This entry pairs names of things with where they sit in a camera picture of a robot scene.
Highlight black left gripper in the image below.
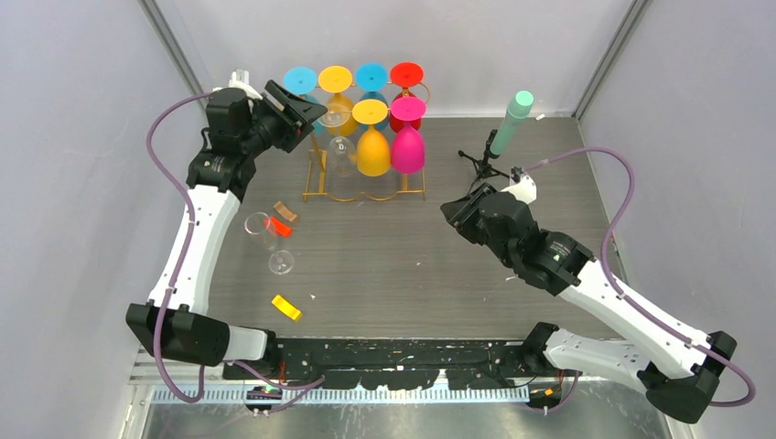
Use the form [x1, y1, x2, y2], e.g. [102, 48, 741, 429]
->
[241, 81, 326, 158]

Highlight yellow wine glass back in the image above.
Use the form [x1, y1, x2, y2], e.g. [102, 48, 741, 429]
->
[318, 66, 357, 137]

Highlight gold wire glass rack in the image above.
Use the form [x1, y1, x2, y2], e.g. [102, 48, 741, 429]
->
[302, 85, 429, 203]

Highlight blue wine glass right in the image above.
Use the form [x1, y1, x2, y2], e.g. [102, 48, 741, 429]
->
[354, 63, 389, 103]

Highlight aluminium frame rail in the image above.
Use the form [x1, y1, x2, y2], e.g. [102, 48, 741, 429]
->
[127, 348, 668, 406]

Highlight yellow wine glass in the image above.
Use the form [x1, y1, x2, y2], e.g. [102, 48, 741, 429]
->
[352, 99, 391, 177]
[318, 66, 357, 137]

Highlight yellow wine glass front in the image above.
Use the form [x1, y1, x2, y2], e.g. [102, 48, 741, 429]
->
[352, 99, 391, 177]

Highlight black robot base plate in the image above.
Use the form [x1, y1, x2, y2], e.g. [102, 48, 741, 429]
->
[222, 337, 573, 391]

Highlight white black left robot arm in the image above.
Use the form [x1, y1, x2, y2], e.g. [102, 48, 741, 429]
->
[125, 80, 328, 379]

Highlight pink wine glass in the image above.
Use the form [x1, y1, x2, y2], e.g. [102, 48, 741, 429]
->
[390, 96, 426, 175]

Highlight orange red block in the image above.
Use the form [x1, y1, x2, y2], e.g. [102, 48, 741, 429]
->
[269, 217, 293, 238]

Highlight blue wine glass left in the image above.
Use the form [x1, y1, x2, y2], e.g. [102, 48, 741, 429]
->
[283, 67, 319, 103]

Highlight mint green bottle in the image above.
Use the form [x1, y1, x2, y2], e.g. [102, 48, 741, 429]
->
[490, 90, 534, 156]

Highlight small black tripod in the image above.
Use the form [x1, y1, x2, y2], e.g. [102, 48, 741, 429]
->
[458, 129, 512, 184]

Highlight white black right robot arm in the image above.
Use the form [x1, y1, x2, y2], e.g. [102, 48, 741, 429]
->
[440, 184, 737, 423]

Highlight clear wine glass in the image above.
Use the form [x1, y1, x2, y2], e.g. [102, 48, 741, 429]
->
[318, 101, 356, 177]
[243, 212, 295, 275]

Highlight blue wine glass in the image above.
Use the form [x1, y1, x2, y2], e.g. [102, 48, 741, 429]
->
[354, 63, 389, 103]
[283, 67, 319, 103]

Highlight tan wooden block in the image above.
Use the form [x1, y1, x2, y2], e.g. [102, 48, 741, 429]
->
[274, 201, 298, 223]

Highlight yellow block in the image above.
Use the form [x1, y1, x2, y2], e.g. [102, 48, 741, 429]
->
[271, 294, 303, 322]

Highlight red wine glass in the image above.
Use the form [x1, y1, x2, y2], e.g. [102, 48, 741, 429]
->
[389, 61, 424, 133]

